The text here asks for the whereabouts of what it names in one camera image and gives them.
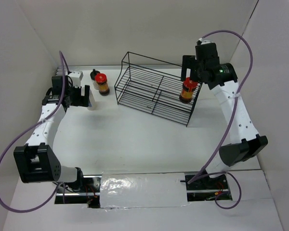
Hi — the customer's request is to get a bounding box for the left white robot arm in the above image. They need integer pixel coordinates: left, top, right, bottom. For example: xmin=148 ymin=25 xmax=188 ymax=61
xmin=13 ymin=71 xmax=91 ymax=192

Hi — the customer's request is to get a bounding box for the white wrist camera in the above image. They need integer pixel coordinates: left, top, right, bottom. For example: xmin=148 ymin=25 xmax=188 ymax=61
xmin=197 ymin=38 xmax=212 ymax=46
xmin=68 ymin=71 xmax=83 ymax=88

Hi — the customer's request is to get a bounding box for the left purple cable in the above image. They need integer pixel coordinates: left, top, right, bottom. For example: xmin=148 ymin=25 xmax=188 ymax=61
xmin=0 ymin=50 xmax=70 ymax=214

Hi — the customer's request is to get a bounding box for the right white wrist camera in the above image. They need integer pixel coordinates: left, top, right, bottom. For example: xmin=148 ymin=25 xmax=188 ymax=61
xmin=197 ymin=38 xmax=212 ymax=46

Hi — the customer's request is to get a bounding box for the silver aluminium rail frame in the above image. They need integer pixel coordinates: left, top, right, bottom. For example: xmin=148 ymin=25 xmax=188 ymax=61
xmin=69 ymin=63 xmax=181 ymax=77

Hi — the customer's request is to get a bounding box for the purple cable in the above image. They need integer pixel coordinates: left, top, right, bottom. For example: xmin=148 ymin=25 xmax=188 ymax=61
xmin=187 ymin=29 xmax=253 ymax=209
xmin=0 ymin=50 xmax=70 ymax=214

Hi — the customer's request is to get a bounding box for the black-cap shaker bottle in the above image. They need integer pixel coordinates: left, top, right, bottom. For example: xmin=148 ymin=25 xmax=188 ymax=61
xmin=90 ymin=69 xmax=100 ymax=90

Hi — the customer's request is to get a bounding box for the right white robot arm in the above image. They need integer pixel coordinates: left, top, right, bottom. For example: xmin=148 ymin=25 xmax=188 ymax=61
xmin=181 ymin=39 xmax=268 ymax=189

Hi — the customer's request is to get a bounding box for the white glossy front panel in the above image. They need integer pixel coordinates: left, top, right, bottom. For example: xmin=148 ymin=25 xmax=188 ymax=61
xmin=100 ymin=173 xmax=189 ymax=209

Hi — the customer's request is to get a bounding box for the red-lid sauce jar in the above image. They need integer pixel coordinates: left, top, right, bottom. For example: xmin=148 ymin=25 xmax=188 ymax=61
xmin=95 ymin=73 xmax=110 ymax=96
xmin=179 ymin=77 xmax=198 ymax=103

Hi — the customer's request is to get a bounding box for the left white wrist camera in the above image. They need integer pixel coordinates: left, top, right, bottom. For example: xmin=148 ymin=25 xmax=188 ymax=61
xmin=68 ymin=71 xmax=83 ymax=88

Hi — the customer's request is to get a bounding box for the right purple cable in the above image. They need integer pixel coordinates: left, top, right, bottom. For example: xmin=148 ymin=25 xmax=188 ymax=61
xmin=187 ymin=29 xmax=253 ymax=209

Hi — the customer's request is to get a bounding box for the white bottle silver cap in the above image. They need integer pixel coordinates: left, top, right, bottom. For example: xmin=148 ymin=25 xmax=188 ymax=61
xmin=87 ymin=92 xmax=97 ymax=111

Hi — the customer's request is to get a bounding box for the black wire shelf rack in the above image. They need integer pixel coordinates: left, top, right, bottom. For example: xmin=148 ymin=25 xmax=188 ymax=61
xmin=114 ymin=51 xmax=202 ymax=126

